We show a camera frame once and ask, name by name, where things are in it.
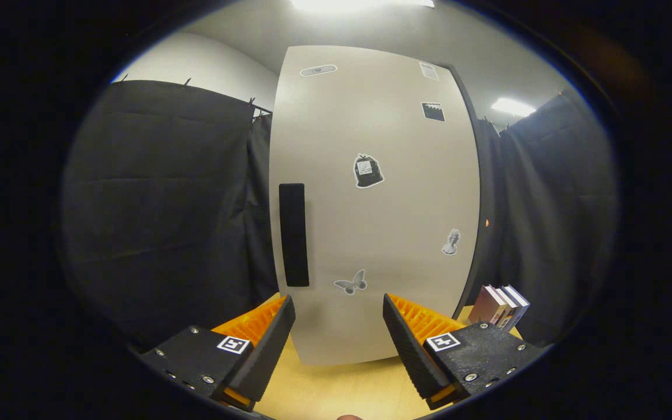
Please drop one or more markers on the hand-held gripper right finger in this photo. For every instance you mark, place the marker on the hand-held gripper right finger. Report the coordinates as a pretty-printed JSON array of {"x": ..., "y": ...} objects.
[{"x": 409, "y": 350}]

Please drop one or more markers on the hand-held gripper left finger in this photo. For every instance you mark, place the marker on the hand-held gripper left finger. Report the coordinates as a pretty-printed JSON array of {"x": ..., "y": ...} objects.
[{"x": 263, "y": 350}]

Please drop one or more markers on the maroon book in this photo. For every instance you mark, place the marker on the maroon book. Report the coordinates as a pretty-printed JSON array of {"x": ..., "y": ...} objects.
[{"x": 485, "y": 306}]

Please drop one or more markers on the tan book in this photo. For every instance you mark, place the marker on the tan book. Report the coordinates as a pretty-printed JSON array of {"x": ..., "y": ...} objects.
[{"x": 509, "y": 315}]

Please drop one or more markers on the black backdrop cloth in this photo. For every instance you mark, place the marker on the black backdrop cloth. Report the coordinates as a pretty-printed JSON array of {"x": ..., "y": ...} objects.
[{"x": 155, "y": 204}]

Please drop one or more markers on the short ceiling strip light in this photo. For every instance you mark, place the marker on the short ceiling strip light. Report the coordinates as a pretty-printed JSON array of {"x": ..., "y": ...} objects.
[{"x": 514, "y": 107}]

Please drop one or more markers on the large ceiling light panel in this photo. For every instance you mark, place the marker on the large ceiling light panel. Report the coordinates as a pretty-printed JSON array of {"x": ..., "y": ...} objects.
[{"x": 359, "y": 4}]

